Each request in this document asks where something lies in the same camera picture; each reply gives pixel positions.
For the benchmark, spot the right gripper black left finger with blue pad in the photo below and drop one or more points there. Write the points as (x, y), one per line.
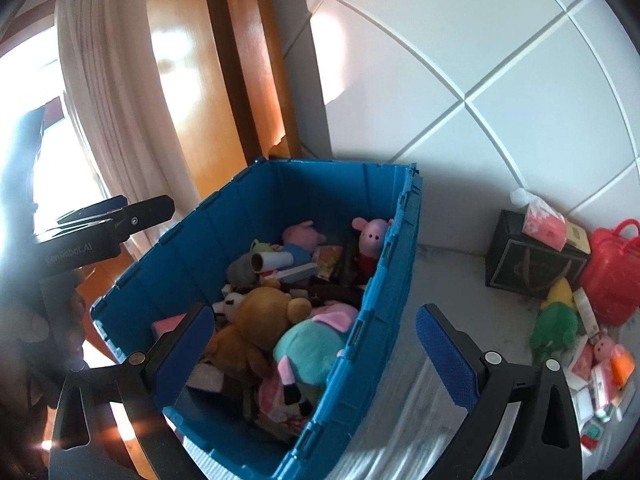
(161, 373)

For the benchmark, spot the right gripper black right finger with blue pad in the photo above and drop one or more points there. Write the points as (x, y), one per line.
(464, 370)

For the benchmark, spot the grey plush elephant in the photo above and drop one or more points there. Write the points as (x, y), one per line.
(240, 273)

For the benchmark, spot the red green medicine box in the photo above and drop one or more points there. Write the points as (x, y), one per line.
(591, 435)

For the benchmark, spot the person's left hand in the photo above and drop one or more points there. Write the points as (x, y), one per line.
(41, 339)

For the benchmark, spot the green plush frog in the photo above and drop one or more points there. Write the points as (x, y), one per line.
(555, 330)

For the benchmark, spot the pink floral tissue pack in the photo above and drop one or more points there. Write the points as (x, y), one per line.
(577, 363)

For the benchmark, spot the brown teddy bear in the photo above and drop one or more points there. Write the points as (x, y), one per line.
(243, 349)

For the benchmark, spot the black gift bag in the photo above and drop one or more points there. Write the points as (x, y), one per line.
(518, 263)

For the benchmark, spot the yellow plush toy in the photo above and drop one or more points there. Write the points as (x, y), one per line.
(560, 292)

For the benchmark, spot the long white barcode box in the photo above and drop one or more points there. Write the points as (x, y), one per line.
(586, 313)

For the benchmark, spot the white red tissue pack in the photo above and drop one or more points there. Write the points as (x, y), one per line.
(602, 385)

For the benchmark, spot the teal white small box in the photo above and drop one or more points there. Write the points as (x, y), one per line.
(604, 413)

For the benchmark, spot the teal plush pig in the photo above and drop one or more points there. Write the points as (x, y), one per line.
(305, 354)

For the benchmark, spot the pink pig plush orange dress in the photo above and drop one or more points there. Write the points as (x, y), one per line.
(621, 361)

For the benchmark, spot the pink tissue pack on bag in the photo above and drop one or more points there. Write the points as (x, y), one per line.
(541, 221)

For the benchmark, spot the pink pig plush in crate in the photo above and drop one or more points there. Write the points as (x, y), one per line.
(371, 241)

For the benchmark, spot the olive small box on bag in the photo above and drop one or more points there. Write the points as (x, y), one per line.
(577, 237)

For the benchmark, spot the blue plastic storage crate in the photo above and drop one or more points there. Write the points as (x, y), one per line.
(189, 263)

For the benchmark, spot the red bear suitcase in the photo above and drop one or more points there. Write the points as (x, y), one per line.
(611, 276)

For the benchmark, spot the white curtain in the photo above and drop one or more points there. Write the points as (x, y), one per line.
(114, 99)

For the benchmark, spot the wooden door frame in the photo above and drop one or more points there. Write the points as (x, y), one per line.
(224, 81)

